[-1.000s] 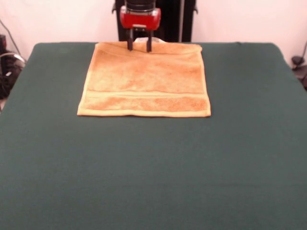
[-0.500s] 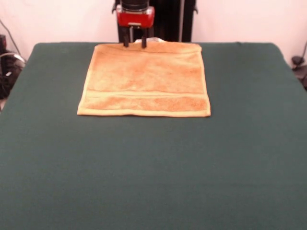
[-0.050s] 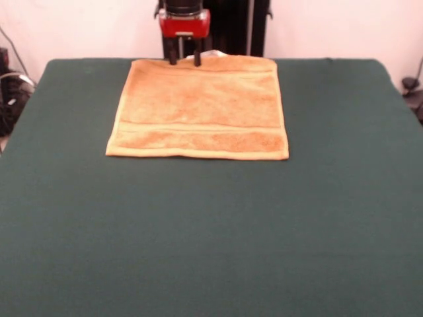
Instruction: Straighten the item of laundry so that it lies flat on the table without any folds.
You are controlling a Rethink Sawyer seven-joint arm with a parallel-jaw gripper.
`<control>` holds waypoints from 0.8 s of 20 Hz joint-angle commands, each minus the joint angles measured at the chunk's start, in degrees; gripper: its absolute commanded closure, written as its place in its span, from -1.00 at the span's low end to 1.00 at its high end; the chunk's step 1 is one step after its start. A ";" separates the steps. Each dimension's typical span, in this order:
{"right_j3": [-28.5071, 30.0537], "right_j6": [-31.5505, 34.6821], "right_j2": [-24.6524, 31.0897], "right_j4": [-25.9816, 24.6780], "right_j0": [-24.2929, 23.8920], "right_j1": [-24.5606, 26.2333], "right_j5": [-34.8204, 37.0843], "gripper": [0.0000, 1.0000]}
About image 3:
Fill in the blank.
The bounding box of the thin grey cable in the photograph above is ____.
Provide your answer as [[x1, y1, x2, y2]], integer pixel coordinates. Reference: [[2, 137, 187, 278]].
[[0, 25, 36, 90]]

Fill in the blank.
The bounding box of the dark green table cloth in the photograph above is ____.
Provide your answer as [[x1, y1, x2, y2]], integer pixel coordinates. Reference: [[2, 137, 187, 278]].
[[0, 58, 423, 317]]

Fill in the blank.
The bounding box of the tan terry towel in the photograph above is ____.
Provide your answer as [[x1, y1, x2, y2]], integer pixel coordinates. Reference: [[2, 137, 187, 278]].
[[105, 50, 290, 162]]

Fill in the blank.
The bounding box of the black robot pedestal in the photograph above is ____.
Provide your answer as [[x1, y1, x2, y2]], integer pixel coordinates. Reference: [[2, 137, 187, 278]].
[[154, 0, 274, 60]]

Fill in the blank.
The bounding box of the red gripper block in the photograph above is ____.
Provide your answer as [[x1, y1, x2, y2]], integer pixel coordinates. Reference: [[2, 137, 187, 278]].
[[158, 8, 212, 67]]

